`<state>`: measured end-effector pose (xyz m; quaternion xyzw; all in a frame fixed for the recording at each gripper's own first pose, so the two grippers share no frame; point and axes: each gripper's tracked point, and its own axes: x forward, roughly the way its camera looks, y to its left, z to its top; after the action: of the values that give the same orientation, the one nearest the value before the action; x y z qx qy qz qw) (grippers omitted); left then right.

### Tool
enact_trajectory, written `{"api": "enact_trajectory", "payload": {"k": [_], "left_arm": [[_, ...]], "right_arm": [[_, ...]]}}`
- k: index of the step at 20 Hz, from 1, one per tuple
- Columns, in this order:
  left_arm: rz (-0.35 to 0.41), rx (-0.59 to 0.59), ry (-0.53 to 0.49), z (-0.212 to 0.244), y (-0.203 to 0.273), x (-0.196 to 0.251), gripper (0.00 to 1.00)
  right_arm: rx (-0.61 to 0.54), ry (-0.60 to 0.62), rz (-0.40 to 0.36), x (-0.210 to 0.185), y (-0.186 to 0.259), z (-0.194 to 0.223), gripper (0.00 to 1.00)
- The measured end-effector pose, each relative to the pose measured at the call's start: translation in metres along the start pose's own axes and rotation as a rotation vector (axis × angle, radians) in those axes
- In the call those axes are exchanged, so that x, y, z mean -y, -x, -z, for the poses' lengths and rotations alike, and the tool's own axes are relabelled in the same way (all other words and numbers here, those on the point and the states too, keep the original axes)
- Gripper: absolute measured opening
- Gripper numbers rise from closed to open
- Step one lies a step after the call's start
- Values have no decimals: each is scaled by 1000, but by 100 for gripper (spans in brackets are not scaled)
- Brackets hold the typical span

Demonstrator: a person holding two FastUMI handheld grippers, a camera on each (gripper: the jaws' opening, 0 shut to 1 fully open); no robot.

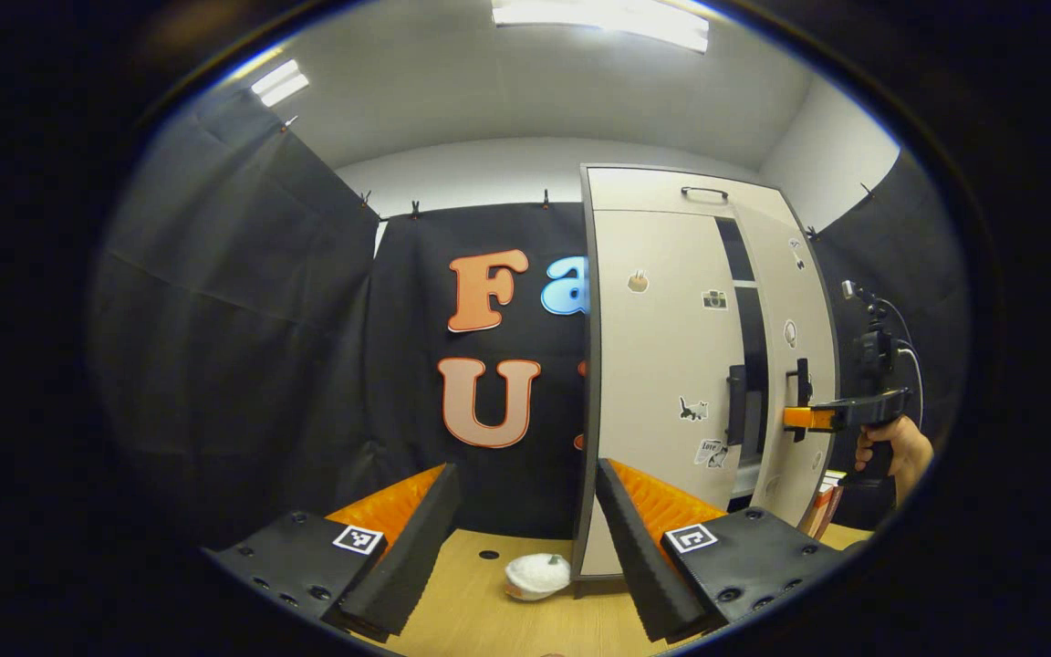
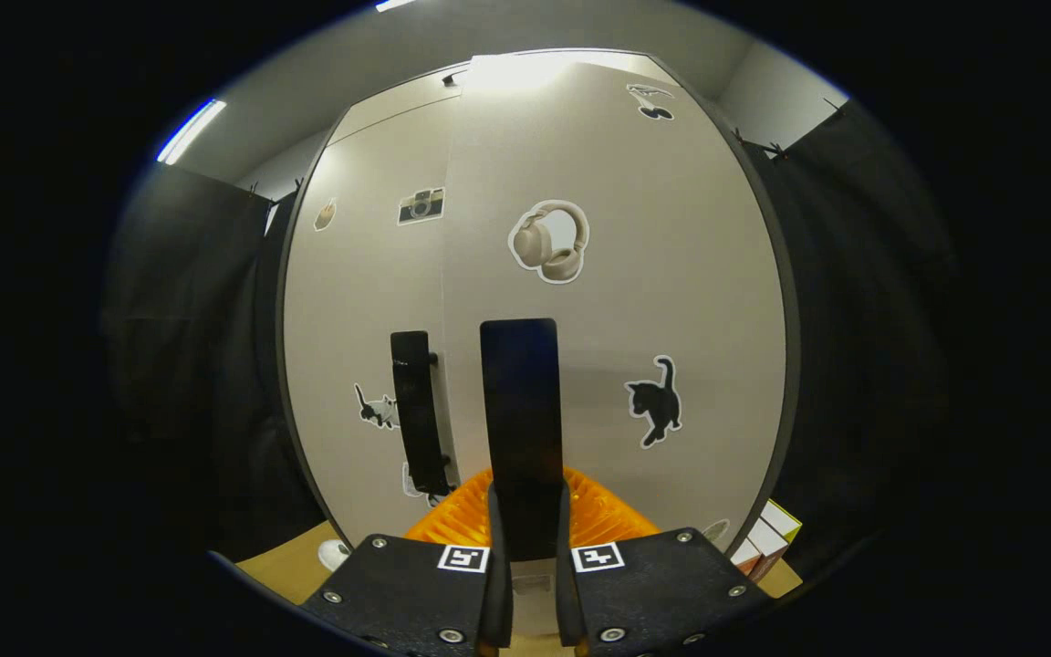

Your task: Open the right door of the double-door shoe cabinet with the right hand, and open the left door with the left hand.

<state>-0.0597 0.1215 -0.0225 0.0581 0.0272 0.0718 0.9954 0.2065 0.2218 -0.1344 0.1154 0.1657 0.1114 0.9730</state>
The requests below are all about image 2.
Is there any yellow book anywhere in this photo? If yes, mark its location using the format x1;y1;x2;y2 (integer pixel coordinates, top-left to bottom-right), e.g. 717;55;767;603
760;499;803;547

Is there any white cabinet drawer black handle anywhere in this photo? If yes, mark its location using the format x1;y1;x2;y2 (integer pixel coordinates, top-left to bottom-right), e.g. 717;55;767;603
329;71;469;147

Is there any narrow ceiling light panel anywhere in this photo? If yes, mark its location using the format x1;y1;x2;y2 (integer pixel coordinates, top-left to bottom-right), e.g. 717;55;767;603
157;99;227;165

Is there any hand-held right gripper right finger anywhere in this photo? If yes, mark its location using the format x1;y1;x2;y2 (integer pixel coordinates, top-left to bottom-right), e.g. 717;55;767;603
555;468;773;657

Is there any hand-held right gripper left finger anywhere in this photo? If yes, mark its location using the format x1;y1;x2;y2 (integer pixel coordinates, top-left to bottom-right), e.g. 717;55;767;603
302;468;513;657

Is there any orange and white book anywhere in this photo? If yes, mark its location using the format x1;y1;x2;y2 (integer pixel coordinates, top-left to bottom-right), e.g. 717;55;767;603
729;538;768;583

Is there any brown book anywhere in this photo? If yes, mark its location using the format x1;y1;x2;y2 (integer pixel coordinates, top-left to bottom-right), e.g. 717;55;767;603
744;518;791;576

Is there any white double-door shoe cabinet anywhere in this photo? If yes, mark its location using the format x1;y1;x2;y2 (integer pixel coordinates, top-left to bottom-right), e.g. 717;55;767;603
275;50;800;567

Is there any cabinet door with camera sticker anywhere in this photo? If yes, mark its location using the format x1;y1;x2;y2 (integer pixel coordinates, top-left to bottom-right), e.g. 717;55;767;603
284;96;463;548

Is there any cabinet door with headphone sticker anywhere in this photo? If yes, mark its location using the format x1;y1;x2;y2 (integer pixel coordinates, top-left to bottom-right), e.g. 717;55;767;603
439;55;786;640

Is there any black backdrop cloth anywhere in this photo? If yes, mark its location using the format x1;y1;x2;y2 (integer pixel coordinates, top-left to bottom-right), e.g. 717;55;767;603
106;96;955;567

